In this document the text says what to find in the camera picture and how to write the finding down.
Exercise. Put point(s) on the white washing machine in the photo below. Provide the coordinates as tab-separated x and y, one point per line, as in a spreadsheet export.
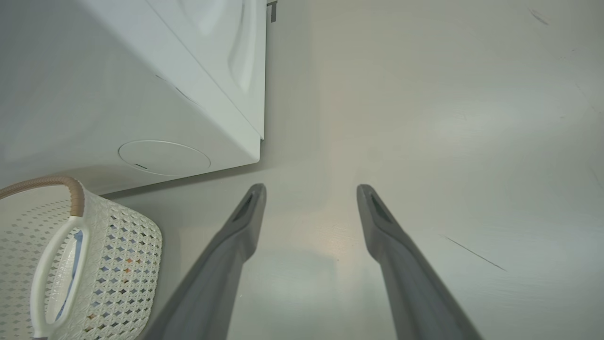
94	94

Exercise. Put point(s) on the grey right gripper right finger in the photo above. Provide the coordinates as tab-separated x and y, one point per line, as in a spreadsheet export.
410	283

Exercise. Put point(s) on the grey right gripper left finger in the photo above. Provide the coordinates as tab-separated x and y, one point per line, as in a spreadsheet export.
212	283

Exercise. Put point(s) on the cream perforated laundry basket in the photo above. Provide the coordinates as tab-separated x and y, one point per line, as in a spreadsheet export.
122	283

